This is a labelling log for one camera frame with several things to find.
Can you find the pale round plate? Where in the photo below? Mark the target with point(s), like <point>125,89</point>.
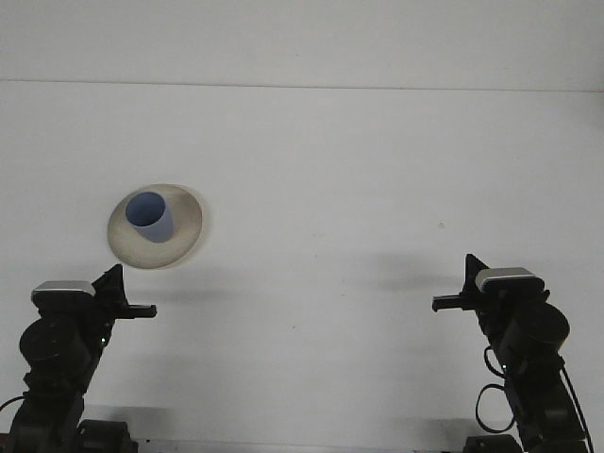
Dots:
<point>184,236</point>

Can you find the pale blue cup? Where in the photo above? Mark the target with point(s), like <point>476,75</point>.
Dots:
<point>151,217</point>

